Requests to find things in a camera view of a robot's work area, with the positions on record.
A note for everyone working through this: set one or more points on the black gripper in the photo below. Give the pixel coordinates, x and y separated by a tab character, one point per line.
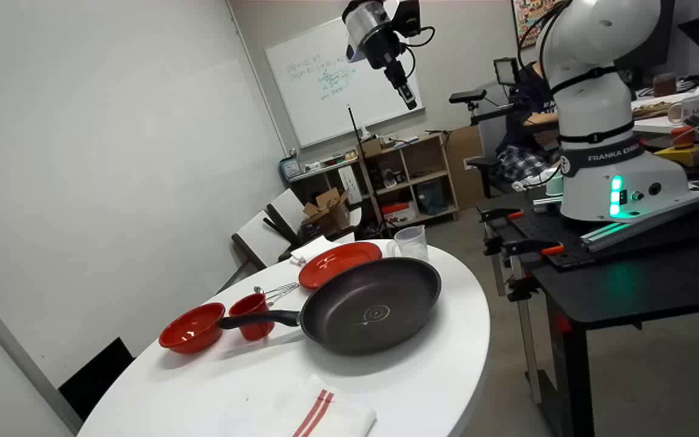
384	46

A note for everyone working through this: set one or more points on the white towel with red stripes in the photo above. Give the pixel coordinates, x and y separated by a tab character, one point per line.
340	417

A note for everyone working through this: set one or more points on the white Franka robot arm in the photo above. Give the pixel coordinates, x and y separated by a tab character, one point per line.
601	99

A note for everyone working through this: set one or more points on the black frying pan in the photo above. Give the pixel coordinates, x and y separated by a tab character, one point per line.
374	307

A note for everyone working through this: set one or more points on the whiteboard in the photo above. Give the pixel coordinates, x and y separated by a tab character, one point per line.
317	88

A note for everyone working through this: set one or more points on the wooden cubby shelf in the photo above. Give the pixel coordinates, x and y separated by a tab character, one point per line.
412	181

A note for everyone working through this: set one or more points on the large brown cardboard box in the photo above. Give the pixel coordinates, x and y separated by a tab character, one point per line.
465	161

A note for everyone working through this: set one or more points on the low wooden side desk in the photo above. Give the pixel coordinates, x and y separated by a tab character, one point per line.
327	170

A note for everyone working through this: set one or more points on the seated person in dark shirt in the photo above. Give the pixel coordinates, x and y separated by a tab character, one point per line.
522	161

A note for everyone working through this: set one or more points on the small cardboard box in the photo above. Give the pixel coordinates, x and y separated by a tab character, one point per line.
327	212

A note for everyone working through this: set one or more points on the clear plastic measuring cup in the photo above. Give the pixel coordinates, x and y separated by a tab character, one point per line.
412	243

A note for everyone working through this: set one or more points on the plain white cloth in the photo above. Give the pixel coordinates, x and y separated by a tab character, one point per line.
309	248

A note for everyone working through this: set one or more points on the red plate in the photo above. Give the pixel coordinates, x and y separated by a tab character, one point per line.
335	263

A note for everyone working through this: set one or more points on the metal utensil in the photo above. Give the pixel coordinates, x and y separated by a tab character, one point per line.
277	289

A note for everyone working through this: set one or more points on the red mug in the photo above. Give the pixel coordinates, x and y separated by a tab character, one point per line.
249	307

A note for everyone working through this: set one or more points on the black robot desk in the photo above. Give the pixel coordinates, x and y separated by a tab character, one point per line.
650	275

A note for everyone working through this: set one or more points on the red bowl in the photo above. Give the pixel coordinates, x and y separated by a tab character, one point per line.
192	329

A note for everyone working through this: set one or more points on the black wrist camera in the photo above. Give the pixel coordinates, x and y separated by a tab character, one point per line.
409	15

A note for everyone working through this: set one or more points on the orange wall poster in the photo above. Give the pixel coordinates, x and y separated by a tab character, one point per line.
533	15

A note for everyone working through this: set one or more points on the silver aluminium rail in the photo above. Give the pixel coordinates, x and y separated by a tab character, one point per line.
650	215

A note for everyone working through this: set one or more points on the white round pedestal table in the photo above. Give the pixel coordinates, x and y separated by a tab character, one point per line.
414	379

